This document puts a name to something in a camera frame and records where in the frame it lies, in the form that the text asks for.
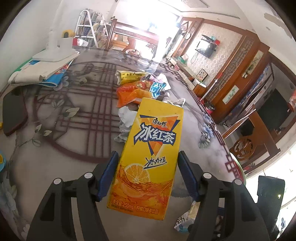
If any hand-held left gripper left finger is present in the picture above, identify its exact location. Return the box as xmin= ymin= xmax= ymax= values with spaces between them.
xmin=26 ymin=151 xmax=119 ymax=241

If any dark tablet with red case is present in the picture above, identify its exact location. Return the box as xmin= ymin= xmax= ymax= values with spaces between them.
xmin=2 ymin=91 xmax=28 ymax=136

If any green book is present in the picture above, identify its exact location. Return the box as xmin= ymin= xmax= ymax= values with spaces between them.
xmin=18 ymin=59 xmax=35 ymax=70

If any blue and white wrapper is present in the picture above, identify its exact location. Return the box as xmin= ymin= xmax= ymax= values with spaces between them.
xmin=150 ymin=81 xmax=170 ymax=98

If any yellow packet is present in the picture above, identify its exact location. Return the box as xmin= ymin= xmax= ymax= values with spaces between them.
xmin=115 ymin=70 xmax=151 ymax=85

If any wooden bench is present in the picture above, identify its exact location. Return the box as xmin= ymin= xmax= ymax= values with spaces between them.
xmin=105 ymin=19 xmax=162 ymax=58

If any white bead string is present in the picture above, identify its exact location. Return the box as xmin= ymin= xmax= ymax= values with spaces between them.
xmin=223 ymin=108 xmax=255 ymax=137

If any white desk lamp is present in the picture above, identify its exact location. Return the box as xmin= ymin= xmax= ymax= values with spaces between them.
xmin=32 ymin=14 xmax=80 ymax=62

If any blue picture book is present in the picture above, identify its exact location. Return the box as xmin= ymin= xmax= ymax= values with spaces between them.
xmin=43 ymin=62 xmax=71 ymax=87

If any white cup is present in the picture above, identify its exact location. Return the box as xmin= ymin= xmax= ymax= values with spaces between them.
xmin=57 ymin=37 xmax=74 ymax=49

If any mop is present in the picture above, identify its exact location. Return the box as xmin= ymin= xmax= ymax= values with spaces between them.
xmin=201 ymin=72 xmax=223 ymax=102

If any crushed bottle with white label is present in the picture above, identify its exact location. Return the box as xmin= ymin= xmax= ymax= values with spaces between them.
xmin=162 ymin=91 xmax=186 ymax=107

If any orange snack bag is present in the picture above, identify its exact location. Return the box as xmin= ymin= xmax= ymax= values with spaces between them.
xmin=116 ymin=81 xmax=158 ymax=107

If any crumpled white paper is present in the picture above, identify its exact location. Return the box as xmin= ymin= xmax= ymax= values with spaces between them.
xmin=114 ymin=105 xmax=139 ymax=143

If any wall television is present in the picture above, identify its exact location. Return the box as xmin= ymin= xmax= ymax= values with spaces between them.
xmin=195 ymin=35 xmax=216 ymax=58

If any television cabinet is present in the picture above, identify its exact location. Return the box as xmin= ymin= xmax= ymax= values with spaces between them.
xmin=168 ymin=56 xmax=207 ymax=93

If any blue and yellow wrapper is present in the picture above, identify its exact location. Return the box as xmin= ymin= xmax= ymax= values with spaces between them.
xmin=174 ymin=200 xmax=201 ymax=233

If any pale pink wrapper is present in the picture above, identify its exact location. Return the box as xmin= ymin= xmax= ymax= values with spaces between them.
xmin=151 ymin=74 xmax=167 ymax=84

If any framed star picture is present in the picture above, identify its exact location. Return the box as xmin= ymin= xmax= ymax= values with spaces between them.
xmin=196 ymin=69 xmax=208 ymax=82

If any yellow tea carton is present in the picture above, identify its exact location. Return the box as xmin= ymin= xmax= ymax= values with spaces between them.
xmin=106 ymin=97 xmax=184 ymax=220

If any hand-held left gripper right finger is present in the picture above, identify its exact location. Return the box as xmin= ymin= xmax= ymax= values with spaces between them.
xmin=178 ymin=151 xmax=271 ymax=241

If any stack of white papers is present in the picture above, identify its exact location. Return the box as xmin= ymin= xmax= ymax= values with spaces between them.
xmin=8 ymin=54 xmax=74 ymax=85

